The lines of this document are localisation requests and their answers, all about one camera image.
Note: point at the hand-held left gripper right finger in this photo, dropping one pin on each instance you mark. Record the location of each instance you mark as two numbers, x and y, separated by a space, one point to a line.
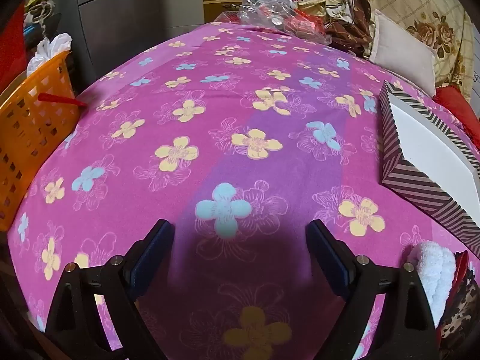
330 258

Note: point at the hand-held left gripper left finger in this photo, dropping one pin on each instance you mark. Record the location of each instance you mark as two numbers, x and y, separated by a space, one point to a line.
150 258

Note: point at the white fluffy scrunchie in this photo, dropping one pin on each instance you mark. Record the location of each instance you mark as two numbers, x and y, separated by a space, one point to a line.
435 277

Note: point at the striped cardboard box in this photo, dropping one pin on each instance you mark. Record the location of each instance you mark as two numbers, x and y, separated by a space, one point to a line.
412 187

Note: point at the leopard print scrunchie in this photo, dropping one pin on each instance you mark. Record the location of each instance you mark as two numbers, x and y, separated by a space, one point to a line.
465 307

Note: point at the pink floral bedsheet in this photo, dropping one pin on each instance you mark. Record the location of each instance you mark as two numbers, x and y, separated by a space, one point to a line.
225 120

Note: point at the orange plastic basket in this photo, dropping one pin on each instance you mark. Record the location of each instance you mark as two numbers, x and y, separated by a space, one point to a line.
30 138

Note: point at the red plastic stick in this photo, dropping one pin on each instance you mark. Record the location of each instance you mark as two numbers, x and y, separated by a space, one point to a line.
56 98

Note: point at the red cushion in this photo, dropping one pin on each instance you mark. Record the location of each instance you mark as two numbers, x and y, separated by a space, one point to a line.
457 105

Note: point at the beige pillow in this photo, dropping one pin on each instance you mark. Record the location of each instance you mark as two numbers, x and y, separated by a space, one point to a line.
401 52

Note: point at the white plastic bag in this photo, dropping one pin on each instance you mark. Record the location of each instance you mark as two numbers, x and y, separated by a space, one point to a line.
47 50

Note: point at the grey cabinet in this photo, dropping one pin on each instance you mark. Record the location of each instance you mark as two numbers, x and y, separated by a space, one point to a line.
131 26

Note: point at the brown floral quilt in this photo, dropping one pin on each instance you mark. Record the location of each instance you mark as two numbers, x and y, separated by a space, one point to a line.
348 26

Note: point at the red cloth pile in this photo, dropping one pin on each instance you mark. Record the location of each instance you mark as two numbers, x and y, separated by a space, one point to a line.
13 45

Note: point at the clear plastic bag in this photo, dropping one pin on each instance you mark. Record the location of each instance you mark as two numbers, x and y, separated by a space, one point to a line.
262 11

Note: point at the beige rose print blanket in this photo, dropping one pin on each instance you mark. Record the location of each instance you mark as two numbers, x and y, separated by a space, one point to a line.
431 7

